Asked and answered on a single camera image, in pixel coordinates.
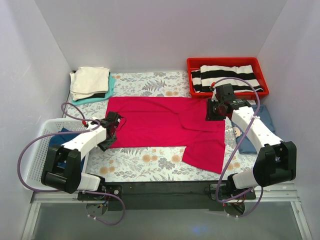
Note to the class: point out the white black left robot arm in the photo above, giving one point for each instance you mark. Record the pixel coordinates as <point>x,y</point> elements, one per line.
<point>71,178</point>

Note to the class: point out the black white striped shirt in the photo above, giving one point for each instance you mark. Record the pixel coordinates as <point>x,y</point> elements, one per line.
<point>203,78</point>

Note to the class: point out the teal folded shirt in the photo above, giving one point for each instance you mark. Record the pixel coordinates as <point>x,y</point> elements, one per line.
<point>98,97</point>

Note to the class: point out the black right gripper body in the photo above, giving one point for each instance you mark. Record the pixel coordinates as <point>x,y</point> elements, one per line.
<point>213,116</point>

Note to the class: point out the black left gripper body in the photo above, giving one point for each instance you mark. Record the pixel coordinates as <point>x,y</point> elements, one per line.
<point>109,141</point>

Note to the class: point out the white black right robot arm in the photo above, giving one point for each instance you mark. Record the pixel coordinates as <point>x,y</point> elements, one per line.
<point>276,159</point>

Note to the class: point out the grey blue folded shirt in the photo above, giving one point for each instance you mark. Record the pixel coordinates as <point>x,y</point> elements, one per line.
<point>246,147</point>

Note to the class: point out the white plastic laundry basket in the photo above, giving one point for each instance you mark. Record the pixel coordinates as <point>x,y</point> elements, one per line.
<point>39,149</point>

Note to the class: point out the red plastic tray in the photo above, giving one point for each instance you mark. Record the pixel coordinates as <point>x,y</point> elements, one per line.
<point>194,63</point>

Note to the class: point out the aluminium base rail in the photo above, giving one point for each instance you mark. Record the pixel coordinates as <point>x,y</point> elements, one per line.
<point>185,210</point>

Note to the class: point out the crimson red t shirt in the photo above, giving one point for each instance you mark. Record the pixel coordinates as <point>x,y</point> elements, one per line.
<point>171,122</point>

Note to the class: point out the cream folded shirt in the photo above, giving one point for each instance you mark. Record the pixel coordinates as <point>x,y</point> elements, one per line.
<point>87,81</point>

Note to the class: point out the navy blue shirt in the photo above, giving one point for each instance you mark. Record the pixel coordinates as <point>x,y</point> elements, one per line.
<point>61,139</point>

